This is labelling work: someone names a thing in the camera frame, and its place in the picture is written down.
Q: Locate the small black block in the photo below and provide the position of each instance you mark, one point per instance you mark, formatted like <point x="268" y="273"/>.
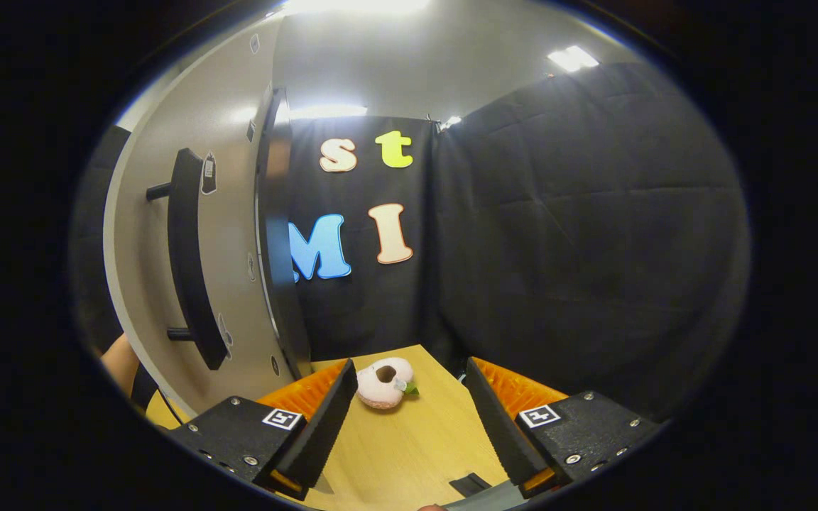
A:
<point x="469" y="484"/>

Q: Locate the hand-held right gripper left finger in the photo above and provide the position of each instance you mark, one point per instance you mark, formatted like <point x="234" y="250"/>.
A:
<point x="320" y="433"/>

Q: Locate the ceiling light panel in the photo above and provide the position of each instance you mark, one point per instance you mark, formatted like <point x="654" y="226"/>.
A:
<point x="327" y="111"/>
<point x="451" y="122"/>
<point x="356" y="6"/>
<point x="572" y="58"/>

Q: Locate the black backdrop cloth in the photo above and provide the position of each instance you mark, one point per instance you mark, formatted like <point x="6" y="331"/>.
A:
<point x="579" y="234"/>

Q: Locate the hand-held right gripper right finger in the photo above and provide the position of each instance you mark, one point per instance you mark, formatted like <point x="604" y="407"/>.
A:
<point x="498" y="433"/>

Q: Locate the white cabinet door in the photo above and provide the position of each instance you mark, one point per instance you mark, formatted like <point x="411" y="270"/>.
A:
<point x="238" y="213"/>

